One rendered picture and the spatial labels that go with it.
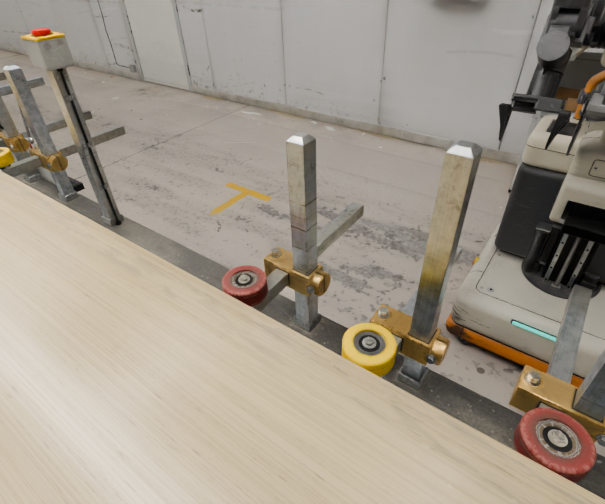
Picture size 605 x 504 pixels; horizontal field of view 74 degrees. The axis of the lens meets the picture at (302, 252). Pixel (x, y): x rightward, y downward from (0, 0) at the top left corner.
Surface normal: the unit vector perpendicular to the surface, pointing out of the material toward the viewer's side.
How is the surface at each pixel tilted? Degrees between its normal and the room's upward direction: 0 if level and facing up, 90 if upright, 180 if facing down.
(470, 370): 0
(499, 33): 90
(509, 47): 90
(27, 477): 0
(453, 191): 90
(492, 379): 0
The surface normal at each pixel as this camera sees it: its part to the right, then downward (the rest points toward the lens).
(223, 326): -0.04, -0.79
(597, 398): -0.59, 0.52
